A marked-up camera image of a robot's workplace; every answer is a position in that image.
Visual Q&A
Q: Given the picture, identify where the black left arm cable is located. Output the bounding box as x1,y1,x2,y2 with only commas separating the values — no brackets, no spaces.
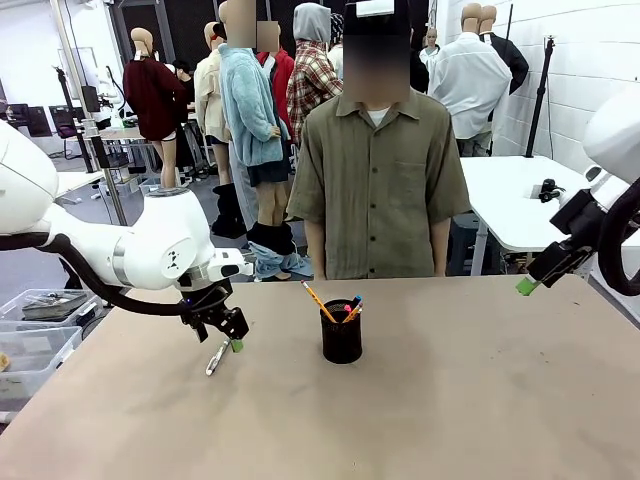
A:
0,232,195,318

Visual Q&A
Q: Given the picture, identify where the clear plastic bin with parts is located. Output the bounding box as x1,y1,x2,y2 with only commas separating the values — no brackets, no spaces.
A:
0,288,105,332

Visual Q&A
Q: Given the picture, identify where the person's left forearm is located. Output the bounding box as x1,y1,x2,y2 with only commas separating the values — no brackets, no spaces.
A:
431,216,452,278

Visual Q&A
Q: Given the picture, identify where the black mesh pen holder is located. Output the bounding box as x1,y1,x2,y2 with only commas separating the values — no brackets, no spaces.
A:
319,299,363,365

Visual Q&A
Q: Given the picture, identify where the clear plastic storage bin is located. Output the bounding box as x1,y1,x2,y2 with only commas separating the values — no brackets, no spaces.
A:
0,324,84,402

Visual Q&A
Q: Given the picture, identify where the white pen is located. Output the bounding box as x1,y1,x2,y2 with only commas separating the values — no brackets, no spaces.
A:
205,337,232,377

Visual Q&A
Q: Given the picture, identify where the metal support column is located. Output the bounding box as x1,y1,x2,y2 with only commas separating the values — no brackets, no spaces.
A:
51,0,127,227

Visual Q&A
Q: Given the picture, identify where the red hoodie mannequin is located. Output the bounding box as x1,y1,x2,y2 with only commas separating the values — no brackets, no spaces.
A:
256,22,297,147

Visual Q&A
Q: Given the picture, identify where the plaid shirt hooded mannequin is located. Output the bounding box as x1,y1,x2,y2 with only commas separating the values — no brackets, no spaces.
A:
286,2,347,147

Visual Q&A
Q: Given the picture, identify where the white table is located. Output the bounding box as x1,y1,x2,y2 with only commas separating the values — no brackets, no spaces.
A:
48,170,107,202
457,155,640,254

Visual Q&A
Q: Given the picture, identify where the maroon sweater mannequin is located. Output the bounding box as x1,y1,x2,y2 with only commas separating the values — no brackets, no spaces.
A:
122,27,189,190

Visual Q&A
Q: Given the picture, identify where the black webcam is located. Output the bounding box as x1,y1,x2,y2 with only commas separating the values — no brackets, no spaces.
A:
537,177,567,204

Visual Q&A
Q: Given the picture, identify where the person in olive shirt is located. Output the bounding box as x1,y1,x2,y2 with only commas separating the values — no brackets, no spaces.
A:
285,0,472,281

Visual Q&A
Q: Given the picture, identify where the light blue fleece mannequin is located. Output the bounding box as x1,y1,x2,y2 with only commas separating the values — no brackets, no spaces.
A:
218,0,317,282

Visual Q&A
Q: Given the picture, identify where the black suit mannequin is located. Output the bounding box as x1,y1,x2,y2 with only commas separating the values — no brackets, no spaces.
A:
479,4,531,97

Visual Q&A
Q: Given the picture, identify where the black coat mannequin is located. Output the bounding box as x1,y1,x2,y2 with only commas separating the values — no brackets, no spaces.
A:
408,27,431,95

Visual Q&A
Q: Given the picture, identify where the white shirt mannequin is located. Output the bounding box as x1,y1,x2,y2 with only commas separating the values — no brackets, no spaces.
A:
427,2,514,157

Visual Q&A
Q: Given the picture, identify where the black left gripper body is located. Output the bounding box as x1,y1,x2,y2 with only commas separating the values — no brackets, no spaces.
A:
178,277,247,330

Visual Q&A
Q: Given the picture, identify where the patterned headscarf mannequin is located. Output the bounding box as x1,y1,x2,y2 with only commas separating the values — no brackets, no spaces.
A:
328,12,347,61

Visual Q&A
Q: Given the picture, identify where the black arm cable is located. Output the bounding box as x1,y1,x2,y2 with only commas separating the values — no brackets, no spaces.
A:
597,174,640,297
0,232,195,318

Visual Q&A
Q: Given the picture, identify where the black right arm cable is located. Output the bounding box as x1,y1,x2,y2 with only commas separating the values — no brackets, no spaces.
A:
597,174,640,297

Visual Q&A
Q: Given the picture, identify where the small distant mannequin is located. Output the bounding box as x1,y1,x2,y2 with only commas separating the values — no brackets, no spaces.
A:
422,27,442,66

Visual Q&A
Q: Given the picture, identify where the grey workbench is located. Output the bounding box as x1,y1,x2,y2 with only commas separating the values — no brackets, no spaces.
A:
82,123,151,196

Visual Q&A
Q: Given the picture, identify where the person's right forearm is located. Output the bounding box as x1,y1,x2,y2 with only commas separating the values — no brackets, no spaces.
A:
303,218,327,282

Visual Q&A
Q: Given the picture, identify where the black light stand tripod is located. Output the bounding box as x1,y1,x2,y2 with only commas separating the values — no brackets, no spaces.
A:
523,34,558,159

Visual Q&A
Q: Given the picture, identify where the black camera tripod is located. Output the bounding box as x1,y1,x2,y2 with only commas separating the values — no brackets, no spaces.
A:
52,64,97,174

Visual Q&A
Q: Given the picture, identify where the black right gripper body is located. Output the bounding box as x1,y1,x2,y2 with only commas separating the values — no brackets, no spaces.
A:
549,188,609,249

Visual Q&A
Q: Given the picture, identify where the cream shirt mannequin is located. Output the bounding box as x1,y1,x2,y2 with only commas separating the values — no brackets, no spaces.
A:
193,21,234,187

